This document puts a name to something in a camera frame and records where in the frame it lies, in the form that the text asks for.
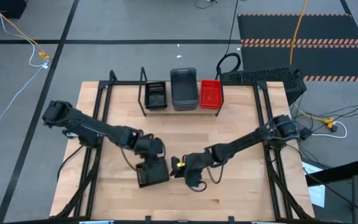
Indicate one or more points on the black board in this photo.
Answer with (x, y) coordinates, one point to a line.
(337, 172)

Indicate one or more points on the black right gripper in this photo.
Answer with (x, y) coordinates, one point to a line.
(194, 165)

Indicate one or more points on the black power adapter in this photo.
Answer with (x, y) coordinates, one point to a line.
(305, 133)

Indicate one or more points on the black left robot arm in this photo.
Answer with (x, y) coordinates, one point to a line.
(89, 127)

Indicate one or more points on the yellow power plug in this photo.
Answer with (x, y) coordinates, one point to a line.
(328, 120)

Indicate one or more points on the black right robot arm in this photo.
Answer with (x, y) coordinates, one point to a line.
(244, 141)

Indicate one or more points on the black mat with hazard stripes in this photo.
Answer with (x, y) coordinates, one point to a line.
(322, 60)
(291, 28)

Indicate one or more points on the yellow tag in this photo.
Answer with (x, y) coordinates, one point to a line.
(181, 164)

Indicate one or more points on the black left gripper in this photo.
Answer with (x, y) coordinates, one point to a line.
(149, 146)

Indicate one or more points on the black aluminium rig frame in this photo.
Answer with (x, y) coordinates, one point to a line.
(88, 199)

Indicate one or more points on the white paper sheet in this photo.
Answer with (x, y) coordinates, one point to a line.
(317, 193)

